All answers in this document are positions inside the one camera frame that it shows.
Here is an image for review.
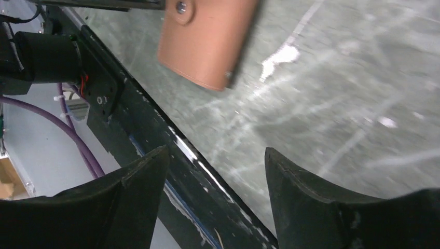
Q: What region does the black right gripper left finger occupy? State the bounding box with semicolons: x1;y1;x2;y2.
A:
1;146;169;248

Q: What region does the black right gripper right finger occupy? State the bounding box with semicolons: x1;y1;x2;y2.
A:
265;147;439;248

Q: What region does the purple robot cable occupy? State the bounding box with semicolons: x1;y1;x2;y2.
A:
0;82;105;179

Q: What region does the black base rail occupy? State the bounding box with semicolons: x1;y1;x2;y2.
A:
47;6;278;248

